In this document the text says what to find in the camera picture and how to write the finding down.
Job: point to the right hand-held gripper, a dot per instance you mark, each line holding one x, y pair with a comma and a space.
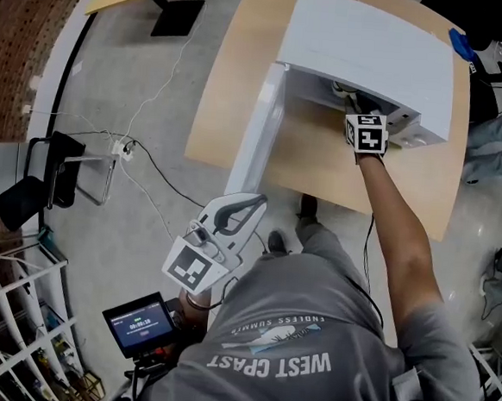
368, 135

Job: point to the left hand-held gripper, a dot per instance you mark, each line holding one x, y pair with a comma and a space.
198, 264

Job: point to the white cup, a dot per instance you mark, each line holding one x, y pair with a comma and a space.
341, 89

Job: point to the white microwave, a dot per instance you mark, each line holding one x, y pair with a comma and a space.
367, 44

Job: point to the person's left forearm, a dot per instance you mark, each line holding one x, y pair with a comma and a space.
194, 303

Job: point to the person's right forearm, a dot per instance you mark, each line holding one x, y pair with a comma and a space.
399, 241

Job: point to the person's left black shoe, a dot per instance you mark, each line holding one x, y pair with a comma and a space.
279, 243

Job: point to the person's black shoe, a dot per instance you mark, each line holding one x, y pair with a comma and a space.
308, 206
279, 243

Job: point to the light wooden table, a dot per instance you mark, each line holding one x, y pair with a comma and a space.
314, 161

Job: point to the person's right black shoe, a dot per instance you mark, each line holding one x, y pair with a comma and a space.
308, 206

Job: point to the person's grey trousers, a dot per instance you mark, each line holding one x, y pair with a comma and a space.
325, 248

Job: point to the black device with printed tag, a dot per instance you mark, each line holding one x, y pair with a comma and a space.
472, 68

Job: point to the blue cloth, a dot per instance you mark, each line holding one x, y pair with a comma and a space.
460, 43

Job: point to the white power strip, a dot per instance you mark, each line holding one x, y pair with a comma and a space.
123, 150

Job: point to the black touchscreen tablet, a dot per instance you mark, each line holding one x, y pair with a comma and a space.
139, 325

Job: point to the black chair with dark jacket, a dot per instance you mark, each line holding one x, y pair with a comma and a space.
490, 24

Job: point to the person's grey t-shirt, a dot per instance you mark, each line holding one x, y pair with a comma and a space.
307, 364

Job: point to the black folding chair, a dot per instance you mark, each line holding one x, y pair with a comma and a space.
63, 167

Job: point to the black tablet mount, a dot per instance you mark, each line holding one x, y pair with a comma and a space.
150, 377

